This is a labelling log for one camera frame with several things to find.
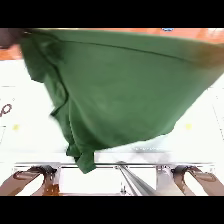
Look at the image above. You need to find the green T-shirt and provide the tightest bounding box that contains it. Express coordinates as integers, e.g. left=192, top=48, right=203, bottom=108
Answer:
left=19, top=28, right=224, bottom=175

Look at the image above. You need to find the silver frame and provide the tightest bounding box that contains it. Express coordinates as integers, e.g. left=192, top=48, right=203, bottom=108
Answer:
left=13, top=161, right=214, bottom=197

